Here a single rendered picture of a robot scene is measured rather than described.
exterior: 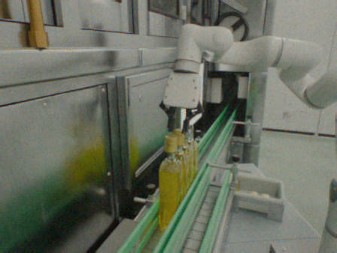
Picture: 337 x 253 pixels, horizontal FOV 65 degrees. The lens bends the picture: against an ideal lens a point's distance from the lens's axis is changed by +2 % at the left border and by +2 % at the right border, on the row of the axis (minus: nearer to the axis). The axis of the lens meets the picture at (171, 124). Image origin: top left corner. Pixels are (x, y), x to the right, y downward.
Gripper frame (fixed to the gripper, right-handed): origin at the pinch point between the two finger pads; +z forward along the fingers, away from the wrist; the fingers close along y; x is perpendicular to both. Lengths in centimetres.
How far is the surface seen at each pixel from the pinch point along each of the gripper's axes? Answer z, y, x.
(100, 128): 3.5, -16.3, -14.3
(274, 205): 25, 31, 36
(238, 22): -65, 0, 87
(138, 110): -2.8, -13.0, -1.1
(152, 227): 29.2, -2.4, -3.0
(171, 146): 5.8, 0.5, -5.3
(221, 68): -41, -8, 100
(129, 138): 5.5, -12.2, -5.9
